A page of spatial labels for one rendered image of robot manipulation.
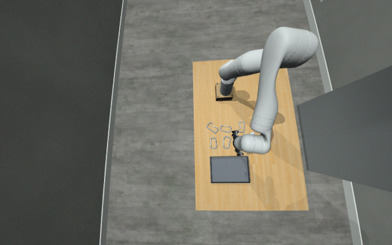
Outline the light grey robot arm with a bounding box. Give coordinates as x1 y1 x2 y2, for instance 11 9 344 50
219 27 319 154

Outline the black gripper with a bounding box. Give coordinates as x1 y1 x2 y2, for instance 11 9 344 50
231 131 244 156

